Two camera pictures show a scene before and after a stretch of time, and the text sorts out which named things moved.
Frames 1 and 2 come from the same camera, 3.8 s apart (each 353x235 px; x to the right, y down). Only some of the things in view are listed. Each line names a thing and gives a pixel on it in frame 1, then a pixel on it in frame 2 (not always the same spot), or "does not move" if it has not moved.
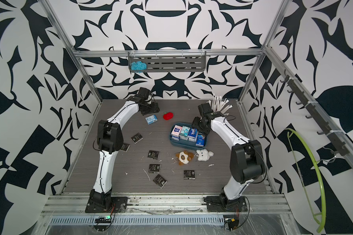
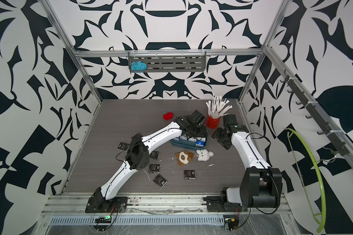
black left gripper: [155, 108] -> [202, 131]
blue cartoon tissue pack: [200, 140] does not move
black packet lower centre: [154, 168] does not move
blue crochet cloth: [139, 65] does not move
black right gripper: [194, 124] -> [215, 134]
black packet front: [160, 181] does not move
